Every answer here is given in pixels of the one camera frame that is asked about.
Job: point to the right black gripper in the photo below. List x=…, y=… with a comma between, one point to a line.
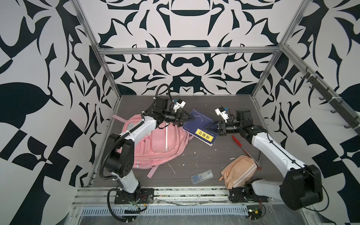
x=223, y=123

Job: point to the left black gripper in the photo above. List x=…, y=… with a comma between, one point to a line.
x=180, y=119

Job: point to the dark navy notebook yellow label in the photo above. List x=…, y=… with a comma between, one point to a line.
x=197, y=127

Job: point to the pink school backpack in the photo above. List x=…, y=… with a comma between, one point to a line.
x=160, y=146

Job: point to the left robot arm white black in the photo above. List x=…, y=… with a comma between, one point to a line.
x=118, y=159

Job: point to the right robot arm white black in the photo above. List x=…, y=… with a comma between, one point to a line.
x=302, y=185

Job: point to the clear plastic ruler case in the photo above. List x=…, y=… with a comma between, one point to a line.
x=202, y=176

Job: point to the peach pink pencil case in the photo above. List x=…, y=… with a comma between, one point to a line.
x=238, y=172

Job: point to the red pen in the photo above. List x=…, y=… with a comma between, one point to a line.
x=257, y=162

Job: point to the small circuit board front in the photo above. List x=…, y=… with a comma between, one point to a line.
x=255, y=212

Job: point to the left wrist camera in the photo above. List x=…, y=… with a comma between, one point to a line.
x=178, y=104

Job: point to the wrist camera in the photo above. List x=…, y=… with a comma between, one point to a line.
x=178, y=104
x=221, y=111

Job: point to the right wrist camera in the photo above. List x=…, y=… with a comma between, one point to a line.
x=221, y=111

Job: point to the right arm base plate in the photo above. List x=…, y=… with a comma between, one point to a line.
x=245, y=195

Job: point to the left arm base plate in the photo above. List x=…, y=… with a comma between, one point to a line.
x=140, y=196

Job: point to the aluminium frame crossbar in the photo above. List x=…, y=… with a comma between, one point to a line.
x=187, y=50

